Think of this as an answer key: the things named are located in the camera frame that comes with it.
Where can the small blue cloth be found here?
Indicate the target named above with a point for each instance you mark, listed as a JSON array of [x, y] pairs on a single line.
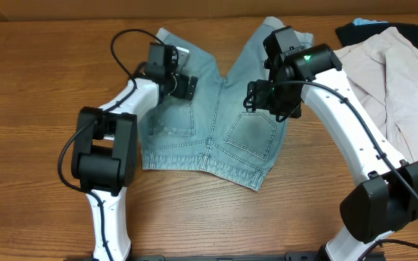
[[361, 21]]

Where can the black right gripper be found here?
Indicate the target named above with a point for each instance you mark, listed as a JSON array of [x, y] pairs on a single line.
[[258, 95]]

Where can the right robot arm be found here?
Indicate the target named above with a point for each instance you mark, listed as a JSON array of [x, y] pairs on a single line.
[[385, 197]]

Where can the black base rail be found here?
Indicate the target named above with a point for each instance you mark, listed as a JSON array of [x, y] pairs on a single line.
[[230, 257]]

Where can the light blue denim shorts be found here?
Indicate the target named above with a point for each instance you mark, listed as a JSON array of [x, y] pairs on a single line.
[[213, 132]]

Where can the beige folded garment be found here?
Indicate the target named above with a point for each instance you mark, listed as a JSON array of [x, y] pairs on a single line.
[[397, 119]]

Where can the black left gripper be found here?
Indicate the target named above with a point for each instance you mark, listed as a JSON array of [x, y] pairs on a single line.
[[186, 87]]

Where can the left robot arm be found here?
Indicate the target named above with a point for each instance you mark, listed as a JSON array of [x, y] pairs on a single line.
[[106, 139]]

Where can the black folded garment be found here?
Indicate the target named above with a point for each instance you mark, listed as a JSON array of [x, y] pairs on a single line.
[[354, 34]]

